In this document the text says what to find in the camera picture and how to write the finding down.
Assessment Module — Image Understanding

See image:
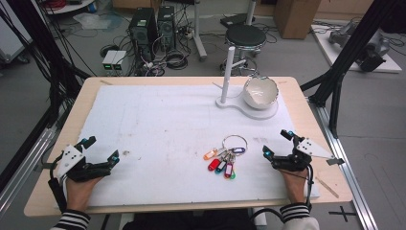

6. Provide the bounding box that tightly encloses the key ring with coloured tags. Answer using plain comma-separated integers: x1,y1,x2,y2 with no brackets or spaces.
202,134,249,180

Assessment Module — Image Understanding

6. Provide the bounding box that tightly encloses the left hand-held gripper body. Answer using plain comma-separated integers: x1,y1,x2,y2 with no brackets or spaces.
56,143,113,183

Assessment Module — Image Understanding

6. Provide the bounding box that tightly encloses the person's left hand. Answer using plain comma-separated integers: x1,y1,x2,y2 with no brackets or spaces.
64,175,103,213

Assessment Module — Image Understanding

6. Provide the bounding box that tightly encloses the brown cardboard box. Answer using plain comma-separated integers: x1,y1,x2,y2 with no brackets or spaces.
273,0,322,40

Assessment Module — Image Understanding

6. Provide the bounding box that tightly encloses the thin wooden stick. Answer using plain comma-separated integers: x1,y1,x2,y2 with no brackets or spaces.
315,176,340,199

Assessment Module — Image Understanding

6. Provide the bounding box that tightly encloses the person's right hand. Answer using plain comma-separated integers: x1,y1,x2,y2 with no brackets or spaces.
279,168,310,205

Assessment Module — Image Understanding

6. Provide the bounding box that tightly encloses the white platform board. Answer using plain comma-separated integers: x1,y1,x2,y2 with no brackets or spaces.
310,23,403,75

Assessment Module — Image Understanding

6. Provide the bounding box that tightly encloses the person's dark lap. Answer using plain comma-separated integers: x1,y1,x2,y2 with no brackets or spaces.
123,209,257,230

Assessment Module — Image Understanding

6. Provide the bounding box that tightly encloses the black computer tower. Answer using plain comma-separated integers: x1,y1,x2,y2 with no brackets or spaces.
157,5,177,52
128,7,158,61

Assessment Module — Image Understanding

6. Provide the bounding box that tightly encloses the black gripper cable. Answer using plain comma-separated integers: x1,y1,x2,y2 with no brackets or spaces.
47,152,69,213
249,164,316,222

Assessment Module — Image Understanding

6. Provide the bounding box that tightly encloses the flat black device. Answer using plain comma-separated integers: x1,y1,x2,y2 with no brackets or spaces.
219,12,257,28

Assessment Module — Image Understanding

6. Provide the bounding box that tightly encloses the black metal frame stand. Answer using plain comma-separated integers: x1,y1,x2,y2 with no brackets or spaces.
300,0,398,139
0,0,91,193

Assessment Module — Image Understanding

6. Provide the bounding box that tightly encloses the coiled black cable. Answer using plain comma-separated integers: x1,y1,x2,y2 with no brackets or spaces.
165,50,190,71

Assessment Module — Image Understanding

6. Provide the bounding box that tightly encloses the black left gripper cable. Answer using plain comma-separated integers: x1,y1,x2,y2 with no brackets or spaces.
47,152,69,213

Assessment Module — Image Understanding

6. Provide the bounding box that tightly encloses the grey machine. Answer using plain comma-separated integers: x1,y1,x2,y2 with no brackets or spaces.
328,22,391,73

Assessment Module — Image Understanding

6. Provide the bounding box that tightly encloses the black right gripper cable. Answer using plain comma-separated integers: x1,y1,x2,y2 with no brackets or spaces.
249,164,316,222

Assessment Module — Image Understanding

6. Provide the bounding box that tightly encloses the aluminium rail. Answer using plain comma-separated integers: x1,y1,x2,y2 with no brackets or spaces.
0,127,57,219
307,96,379,230

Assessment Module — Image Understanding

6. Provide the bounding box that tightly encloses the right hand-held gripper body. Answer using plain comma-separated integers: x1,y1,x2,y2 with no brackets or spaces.
271,135,346,173

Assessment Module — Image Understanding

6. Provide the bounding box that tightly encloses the white foam board mat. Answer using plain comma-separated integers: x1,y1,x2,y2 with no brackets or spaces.
78,84,321,207

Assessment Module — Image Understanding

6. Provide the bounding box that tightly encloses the white eggshell-shaped bowl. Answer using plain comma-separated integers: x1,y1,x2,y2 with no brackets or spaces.
242,76,280,111

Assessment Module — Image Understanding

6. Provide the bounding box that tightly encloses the white stand with pole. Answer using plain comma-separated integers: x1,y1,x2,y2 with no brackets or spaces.
212,46,280,121

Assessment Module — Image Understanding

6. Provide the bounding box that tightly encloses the black round stool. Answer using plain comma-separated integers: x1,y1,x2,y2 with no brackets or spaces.
219,24,268,77

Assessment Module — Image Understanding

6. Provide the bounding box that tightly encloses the white box with green display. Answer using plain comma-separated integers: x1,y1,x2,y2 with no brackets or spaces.
101,50,118,72
111,50,128,72

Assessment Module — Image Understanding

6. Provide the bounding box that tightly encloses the clear plastic bag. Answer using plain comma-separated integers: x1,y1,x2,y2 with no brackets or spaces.
73,11,124,33

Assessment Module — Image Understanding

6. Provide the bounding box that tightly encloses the white table leg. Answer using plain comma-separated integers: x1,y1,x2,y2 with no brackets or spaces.
192,0,209,62

